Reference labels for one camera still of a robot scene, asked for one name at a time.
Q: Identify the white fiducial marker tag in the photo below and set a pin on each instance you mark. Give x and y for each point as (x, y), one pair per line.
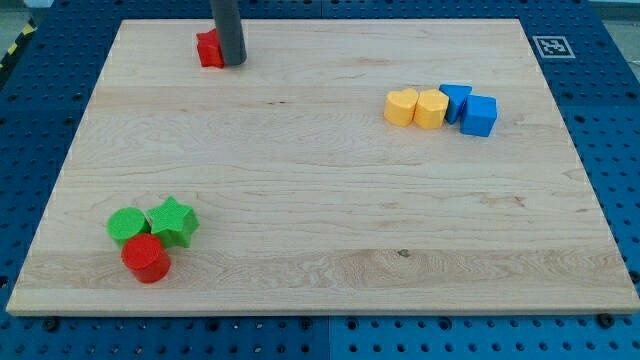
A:
(553, 47)

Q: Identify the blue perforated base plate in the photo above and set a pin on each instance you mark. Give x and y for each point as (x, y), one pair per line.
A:
(48, 89)

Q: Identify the yellow heart block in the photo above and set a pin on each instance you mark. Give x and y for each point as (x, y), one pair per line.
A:
(400, 106)

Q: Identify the red star block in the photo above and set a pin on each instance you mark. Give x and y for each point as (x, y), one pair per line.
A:
(209, 50)

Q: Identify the green star block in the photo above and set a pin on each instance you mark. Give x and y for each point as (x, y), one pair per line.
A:
(173, 223)

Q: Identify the green cylinder block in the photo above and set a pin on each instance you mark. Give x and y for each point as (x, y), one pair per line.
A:
(126, 223)

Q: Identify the light wooden board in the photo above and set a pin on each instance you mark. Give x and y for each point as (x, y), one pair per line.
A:
(309, 202)

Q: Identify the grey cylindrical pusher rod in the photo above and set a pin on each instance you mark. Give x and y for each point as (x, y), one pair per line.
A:
(227, 19)

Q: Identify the red cylinder block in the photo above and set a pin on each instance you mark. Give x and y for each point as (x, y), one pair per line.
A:
(144, 256)

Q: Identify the blue cube block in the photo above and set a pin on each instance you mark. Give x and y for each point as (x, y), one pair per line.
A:
(479, 115)

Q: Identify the blue triangle block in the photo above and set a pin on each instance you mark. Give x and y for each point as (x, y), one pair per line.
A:
(457, 95)

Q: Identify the yellow pentagon block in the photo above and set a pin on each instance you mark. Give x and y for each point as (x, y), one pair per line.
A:
(430, 109)

